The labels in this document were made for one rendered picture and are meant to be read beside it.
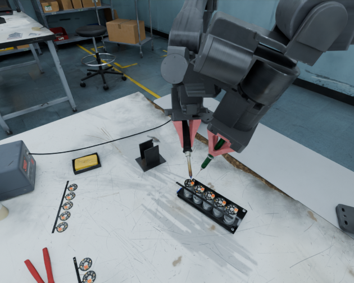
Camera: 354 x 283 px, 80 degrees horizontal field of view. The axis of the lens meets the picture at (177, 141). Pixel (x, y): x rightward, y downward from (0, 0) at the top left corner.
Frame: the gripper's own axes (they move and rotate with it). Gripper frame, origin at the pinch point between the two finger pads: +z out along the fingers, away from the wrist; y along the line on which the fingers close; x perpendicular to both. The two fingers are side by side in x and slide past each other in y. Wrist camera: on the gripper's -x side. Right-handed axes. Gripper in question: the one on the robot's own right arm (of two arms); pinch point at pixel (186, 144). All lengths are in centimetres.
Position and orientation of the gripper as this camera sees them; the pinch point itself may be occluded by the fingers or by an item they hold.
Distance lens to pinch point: 54.7
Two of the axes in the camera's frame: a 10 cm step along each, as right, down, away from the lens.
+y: 9.9, -0.7, 0.8
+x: -1.0, -2.0, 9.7
